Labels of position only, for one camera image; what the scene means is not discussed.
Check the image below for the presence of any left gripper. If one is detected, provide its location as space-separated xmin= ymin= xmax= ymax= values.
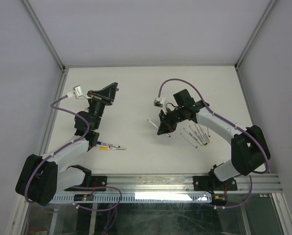
xmin=87 ymin=82 xmax=118 ymax=130

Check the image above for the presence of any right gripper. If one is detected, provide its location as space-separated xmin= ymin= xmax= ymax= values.
xmin=157 ymin=107 xmax=186 ymax=135

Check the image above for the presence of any purple pen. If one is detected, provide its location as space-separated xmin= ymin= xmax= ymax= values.
xmin=147 ymin=119 xmax=171 ymax=138

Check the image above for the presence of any red brown capped pen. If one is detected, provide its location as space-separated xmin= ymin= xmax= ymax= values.
xmin=195 ymin=124 xmax=208 ymax=145

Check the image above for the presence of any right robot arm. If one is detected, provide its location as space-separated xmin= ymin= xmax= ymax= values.
xmin=154 ymin=89 xmax=270 ymax=189

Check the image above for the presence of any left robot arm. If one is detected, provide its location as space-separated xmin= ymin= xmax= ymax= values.
xmin=15 ymin=82 xmax=119 ymax=206

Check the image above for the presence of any opened yellow pen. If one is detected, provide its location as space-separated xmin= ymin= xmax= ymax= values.
xmin=198 ymin=123 xmax=211 ymax=143

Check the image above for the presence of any pile of capped pens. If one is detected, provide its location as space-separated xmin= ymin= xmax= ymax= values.
xmin=96 ymin=141 xmax=127 ymax=150

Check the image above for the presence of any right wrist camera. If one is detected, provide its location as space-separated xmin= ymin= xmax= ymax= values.
xmin=154 ymin=97 xmax=166 ymax=108

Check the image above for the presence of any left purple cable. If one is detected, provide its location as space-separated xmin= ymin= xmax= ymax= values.
xmin=24 ymin=95 xmax=123 ymax=213

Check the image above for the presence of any purple cable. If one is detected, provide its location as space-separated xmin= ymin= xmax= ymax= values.
xmin=24 ymin=95 xmax=123 ymax=213
xmin=157 ymin=78 xmax=270 ymax=210

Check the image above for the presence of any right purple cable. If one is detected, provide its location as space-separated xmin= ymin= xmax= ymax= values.
xmin=157 ymin=78 xmax=270 ymax=210

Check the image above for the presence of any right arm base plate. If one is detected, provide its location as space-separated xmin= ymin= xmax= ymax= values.
xmin=193 ymin=175 xmax=238 ymax=193

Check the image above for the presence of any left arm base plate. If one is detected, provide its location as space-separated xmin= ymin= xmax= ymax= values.
xmin=65 ymin=175 xmax=108 ymax=191

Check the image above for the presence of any left frame post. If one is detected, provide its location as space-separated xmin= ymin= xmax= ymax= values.
xmin=20 ymin=0 xmax=65 ymax=72

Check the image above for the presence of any frame post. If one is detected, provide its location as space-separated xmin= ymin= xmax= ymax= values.
xmin=235 ymin=0 xmax=278 ymax=71
xmin=20 ymin=0 xmax=65 ymax=72

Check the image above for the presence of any slotted cable duct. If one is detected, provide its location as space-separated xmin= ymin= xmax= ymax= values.
xmin=50 ymin=192 xmax=212 ymax=204

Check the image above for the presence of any aluminium front rail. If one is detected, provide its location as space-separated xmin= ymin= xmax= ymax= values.
xmin=20 ymin=172 xmax=284 ymax=194

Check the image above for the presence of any right frame post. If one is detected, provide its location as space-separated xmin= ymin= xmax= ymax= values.
xmin=235 ymin=0 xmax=278 ymax=71

